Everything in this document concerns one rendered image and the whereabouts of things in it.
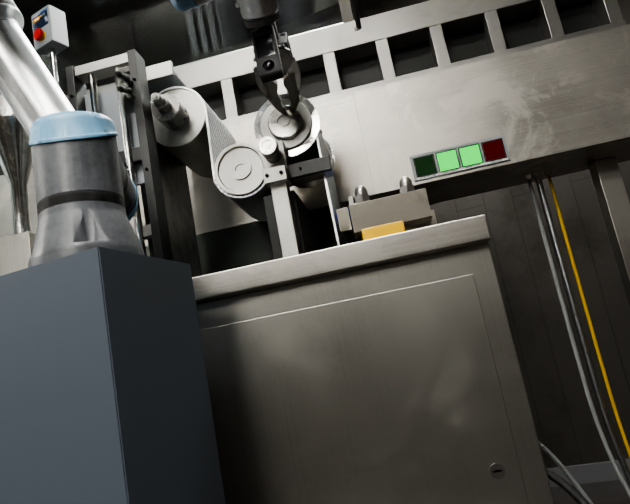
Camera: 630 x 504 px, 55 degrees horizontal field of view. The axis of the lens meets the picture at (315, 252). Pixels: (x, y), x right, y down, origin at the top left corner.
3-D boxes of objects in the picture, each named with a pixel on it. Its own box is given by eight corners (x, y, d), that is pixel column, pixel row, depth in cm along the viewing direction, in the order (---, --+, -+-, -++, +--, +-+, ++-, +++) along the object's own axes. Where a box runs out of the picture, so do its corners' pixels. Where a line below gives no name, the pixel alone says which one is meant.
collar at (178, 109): (153, 123, 132) (149, 97, 133) (164, 133, 138) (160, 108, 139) (180, 116, 131) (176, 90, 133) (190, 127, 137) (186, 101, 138)
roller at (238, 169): (218, 200, 132) (210, 149, 134) (249, 224, 157) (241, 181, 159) (270, 188, 131) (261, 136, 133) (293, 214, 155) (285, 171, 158)
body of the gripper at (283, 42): (295, 57, 129) (279, 1, 122) (295, 74, 123) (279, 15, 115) (261, 66, 130) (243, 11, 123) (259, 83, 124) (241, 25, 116)
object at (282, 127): (261, 127, 131) (280, 99, 132) (263, 130, 133) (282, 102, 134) (288, 143, 130) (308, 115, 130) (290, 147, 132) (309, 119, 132)
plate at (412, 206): (354, 233, 122) (348, 204, 124) (368, 262, 161) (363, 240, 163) (432, 216, 120) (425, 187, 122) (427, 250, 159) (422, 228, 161)
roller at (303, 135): (265, 153, 132) (256, 105, 134) (289, 186, 157) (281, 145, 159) (316, 141, 130) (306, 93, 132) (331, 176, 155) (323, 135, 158)
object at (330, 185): (332, 218, 128) (316, 138, 132) (344, 239, 151) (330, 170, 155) (334, 218, 128) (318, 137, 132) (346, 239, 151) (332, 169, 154)
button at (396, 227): (363, 243, 98) (360, 228, 99) (367, 250, 105) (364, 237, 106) (406, 233, 97) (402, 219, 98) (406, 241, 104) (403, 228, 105)
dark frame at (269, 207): (278, 286, 127) (262, 196, 131) (305, 300, 159) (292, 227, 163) (312, 279, 126) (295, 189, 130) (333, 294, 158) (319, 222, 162)
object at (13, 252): (-13, 350, 139) (-31, 123, 150) (25, 351, 153) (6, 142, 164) (42, 339, 138) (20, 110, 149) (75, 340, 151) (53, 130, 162)
